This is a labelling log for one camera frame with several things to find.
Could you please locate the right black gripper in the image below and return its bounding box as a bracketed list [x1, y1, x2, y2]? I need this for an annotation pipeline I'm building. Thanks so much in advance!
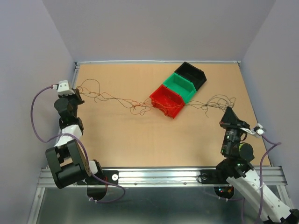
[217, 105, 249, 154]

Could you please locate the aluminium front rail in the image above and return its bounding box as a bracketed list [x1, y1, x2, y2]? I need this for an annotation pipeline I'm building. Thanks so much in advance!
[37, 167, 287, 188]

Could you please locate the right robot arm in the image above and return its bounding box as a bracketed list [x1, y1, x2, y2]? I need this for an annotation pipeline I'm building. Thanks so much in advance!
[215, 106, 299, 224]

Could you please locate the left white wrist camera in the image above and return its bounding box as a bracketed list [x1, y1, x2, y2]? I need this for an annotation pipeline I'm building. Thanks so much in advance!
[51, 80, 75, 96]

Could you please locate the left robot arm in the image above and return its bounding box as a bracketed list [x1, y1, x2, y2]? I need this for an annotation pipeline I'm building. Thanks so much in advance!
[45, 84, 104, 189]

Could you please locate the red plastic bin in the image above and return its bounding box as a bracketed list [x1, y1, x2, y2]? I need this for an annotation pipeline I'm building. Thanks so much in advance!
[149, 84, 185, 119]

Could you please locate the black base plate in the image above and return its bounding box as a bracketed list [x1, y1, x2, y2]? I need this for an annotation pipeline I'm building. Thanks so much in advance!
[76, 170, 119, 186]
[199, 169, 228, 184]

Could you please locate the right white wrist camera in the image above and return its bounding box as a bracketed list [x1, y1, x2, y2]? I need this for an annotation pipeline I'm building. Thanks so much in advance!
[241, 123, 266, 136]

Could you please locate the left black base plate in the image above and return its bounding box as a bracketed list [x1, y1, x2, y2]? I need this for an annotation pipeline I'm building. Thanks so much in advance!
[76, 170, 119, 186]

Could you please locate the green plastic bin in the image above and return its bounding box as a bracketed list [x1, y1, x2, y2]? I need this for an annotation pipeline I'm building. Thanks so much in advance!
[163, 73, 197, 103]

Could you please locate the black plastic bin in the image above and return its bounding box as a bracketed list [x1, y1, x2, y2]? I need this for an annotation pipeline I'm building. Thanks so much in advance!
[175, 62, 207, 91]

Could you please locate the thin wire bundle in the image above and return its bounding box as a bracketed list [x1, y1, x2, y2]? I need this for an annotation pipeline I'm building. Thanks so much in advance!
[76, 78, 236, 118]

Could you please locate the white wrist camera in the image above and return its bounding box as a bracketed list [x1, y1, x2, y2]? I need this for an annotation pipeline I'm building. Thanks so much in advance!
[51, 80, 75, 96]
[241, 123, 266, 136]

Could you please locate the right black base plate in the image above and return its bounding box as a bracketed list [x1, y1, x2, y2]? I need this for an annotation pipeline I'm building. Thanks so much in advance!
[199, 169, 228, 184]

